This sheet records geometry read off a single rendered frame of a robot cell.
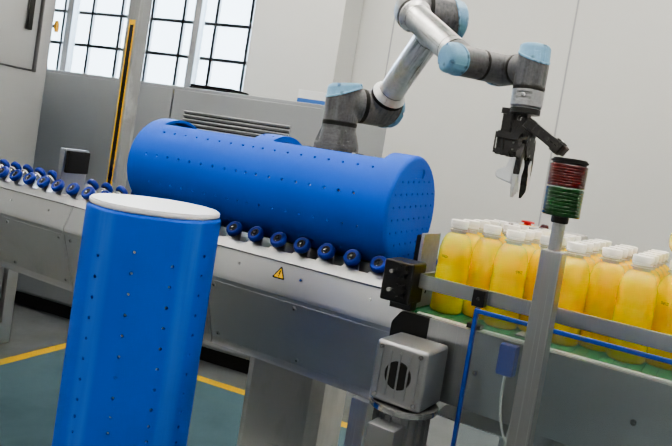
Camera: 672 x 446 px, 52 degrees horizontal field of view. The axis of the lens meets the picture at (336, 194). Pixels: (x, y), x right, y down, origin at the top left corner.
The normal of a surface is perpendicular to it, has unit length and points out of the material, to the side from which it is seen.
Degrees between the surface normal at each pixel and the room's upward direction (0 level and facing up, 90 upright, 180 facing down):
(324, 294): 70
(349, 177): 64
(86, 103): 90
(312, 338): 109
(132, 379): 90
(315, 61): 90
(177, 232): 90
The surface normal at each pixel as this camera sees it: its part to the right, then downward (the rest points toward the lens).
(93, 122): -0.38, -0.01
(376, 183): -0.39, -0.47
